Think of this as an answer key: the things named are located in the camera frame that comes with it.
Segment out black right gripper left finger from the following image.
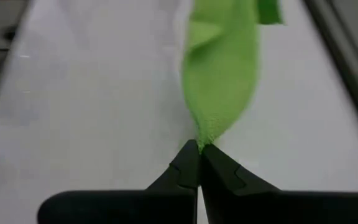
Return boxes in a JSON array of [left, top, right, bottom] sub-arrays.
[[37, 139, 202, 224]]

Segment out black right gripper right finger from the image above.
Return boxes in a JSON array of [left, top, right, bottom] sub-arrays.
[[199, 143, 358, 224]]

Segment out green microfibre towel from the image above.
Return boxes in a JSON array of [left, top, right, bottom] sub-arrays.
[[181, 0, 285, 154]]

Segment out black metal table frame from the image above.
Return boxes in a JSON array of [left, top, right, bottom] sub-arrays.
[[302, 0, 358, 147]]

